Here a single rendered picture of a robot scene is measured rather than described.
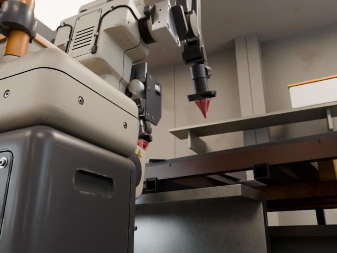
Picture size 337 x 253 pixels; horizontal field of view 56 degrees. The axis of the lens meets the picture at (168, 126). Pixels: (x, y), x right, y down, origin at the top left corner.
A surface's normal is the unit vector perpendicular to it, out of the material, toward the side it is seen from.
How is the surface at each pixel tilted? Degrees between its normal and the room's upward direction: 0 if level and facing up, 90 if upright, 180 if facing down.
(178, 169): 90
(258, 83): 90
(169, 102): 90
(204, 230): 90
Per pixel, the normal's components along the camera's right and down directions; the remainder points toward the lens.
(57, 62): 0.58, -0.28
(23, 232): 0.23, -0.33
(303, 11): 0.00, 0.94
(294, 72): -0.44, -0.31
